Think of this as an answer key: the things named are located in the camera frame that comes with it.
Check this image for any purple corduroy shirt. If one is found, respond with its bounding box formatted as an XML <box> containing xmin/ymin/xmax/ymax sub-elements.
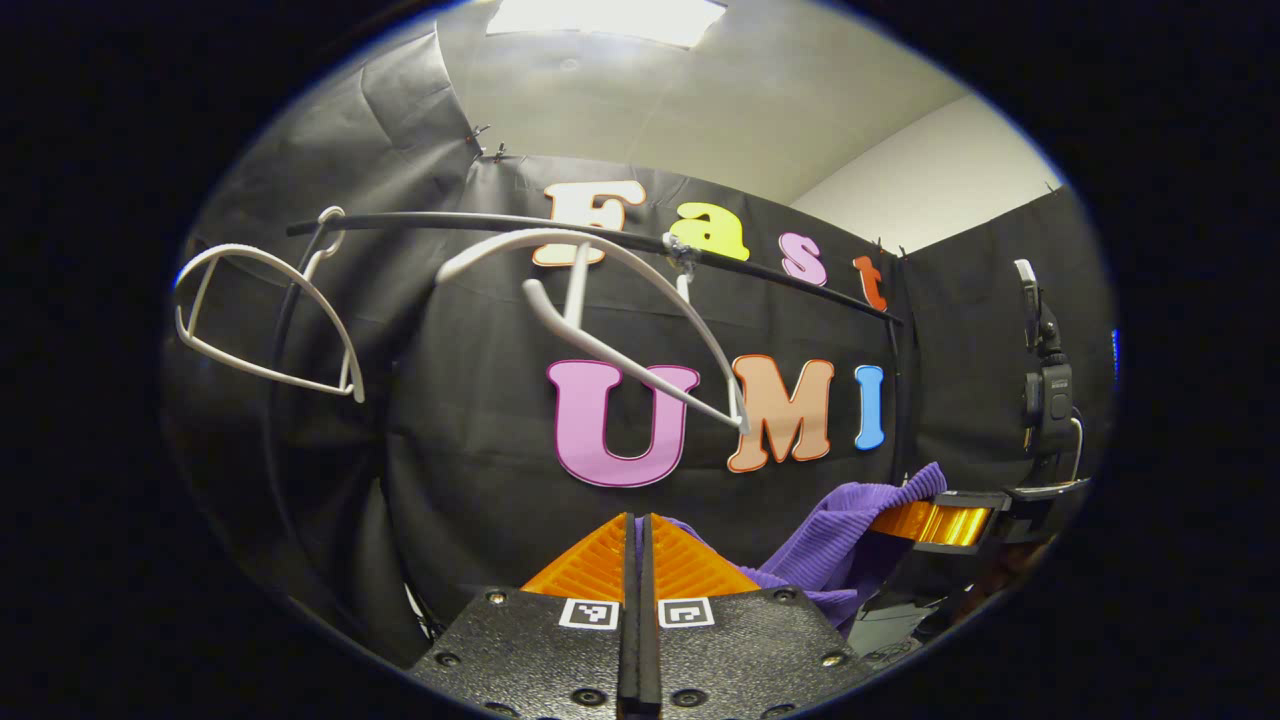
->
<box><xmin>635</xmin><ymin>462</ymin><xmax>948</xmax><ymax>636</ymax></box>

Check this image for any ceiling light panel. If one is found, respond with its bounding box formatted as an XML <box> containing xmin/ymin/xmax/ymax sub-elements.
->
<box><xmin>485</xmin><ymin>0</ymin><xmax>728</xmax><ymax>49</ymax></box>

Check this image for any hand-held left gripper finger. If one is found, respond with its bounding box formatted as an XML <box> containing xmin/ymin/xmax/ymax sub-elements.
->
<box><xmin>408</xmin><ymin>513</ymin><xmax>641</xmax><ymax>720</ymax></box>
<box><xmin>640</xmin><ymin>513</ymin><xmax>876</xmax><ymax>720</ymax></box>

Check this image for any black backdrop cloth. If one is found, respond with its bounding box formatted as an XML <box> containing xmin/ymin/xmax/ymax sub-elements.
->
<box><xmin>160</xmin><ymin>25</ymin><xmax>1119</xmax><ymax>671</ymax></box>

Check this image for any white plastic clothes hanger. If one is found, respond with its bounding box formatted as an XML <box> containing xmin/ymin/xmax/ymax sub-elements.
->
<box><xmin>436</xmin><ymin>228</ymin><xmax>751</xmax><ymax>436</ymax></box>
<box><xmin>173</xmin><ymin>206</ymin><xmax>367</xmax><ymax>404</ymax></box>

